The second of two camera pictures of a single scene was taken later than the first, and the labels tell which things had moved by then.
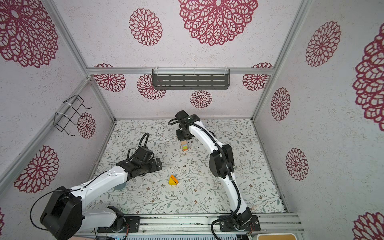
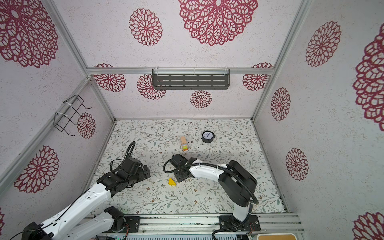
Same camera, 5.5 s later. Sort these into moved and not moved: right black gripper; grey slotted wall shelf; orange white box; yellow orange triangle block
Moved: right black gripper
Not moved: grey slotted wall shelf; orange white box; yellow orange triangle block
